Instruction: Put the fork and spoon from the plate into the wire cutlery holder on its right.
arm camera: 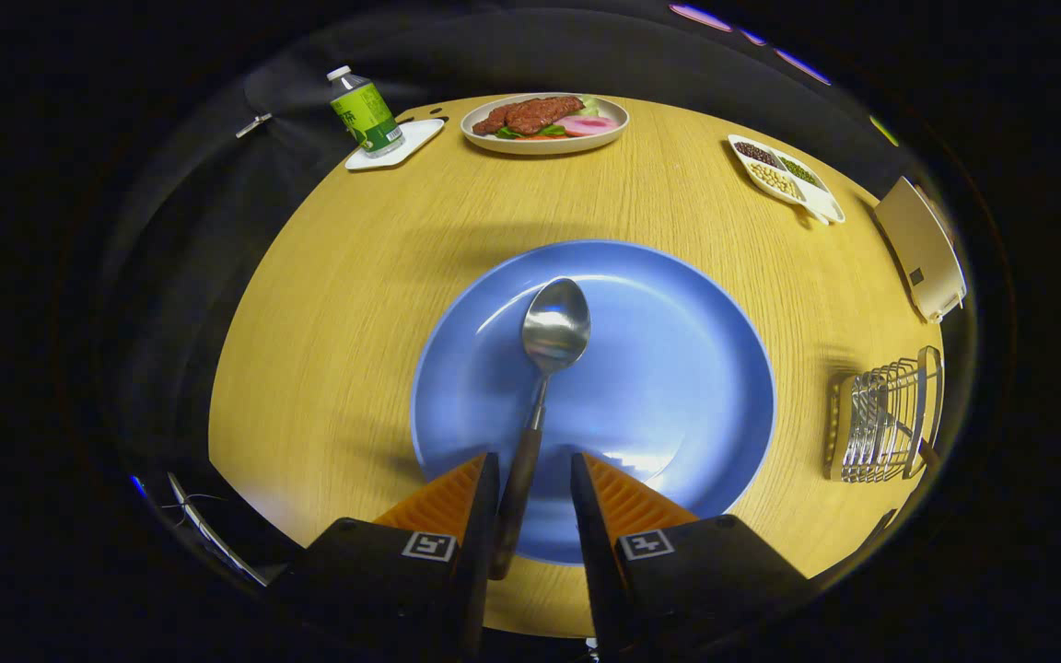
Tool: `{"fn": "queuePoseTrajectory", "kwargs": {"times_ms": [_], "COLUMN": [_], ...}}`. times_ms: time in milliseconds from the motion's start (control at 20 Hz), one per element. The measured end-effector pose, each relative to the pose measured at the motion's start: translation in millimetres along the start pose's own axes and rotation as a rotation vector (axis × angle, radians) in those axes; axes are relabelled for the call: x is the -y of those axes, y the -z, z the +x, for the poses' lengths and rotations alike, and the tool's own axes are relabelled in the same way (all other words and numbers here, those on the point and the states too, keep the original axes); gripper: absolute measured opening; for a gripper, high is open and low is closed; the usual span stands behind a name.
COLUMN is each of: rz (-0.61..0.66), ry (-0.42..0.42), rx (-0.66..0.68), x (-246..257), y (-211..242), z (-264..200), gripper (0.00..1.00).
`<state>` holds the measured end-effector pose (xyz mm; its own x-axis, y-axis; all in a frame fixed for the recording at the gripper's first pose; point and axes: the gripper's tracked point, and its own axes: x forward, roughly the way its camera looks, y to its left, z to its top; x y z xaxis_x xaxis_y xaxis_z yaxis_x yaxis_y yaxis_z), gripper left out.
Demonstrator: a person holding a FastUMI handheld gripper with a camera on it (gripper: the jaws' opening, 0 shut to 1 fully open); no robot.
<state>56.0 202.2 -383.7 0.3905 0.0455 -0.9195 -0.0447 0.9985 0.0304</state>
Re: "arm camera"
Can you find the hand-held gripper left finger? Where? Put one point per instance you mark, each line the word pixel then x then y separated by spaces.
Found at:
pixel 475 552

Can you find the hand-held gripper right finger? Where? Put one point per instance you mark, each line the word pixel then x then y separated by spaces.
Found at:
pixel 595 552

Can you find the blue plate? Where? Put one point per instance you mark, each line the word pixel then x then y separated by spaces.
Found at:
pixel 659 387

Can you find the thin grey panel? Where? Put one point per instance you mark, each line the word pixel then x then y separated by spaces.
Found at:
pixel 217 543

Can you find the beige plate with food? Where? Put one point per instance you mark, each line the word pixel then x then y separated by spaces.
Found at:
pixel 540 145

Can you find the pile of yellow soybeans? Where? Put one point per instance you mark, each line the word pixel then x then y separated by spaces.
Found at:
pixel 775 180

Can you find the white divided dish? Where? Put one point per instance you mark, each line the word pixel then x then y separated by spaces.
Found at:
pixel 816 198

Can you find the white square coaster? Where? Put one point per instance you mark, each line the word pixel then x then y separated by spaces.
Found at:
pixel 411 138

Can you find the pink ham slice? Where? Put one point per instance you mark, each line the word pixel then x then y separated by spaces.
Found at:
pixel 586 124

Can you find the pile of dark red beans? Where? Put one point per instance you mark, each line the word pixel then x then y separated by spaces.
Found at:
pixel 756 154

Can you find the pile of green beans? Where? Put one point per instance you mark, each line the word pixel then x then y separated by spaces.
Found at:
pixel 798 170

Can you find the brown meat steak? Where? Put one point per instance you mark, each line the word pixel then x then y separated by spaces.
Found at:
pixel 530 114

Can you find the white toaster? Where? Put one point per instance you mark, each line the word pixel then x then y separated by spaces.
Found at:
pixel 922 249

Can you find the green label plastic bottle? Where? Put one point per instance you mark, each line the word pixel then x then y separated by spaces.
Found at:
pixel 367 115

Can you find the silver clip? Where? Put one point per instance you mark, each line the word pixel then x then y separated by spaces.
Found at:
pixel 254 124

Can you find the black backdrop cloth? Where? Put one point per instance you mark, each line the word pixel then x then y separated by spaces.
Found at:
pixel 494 55

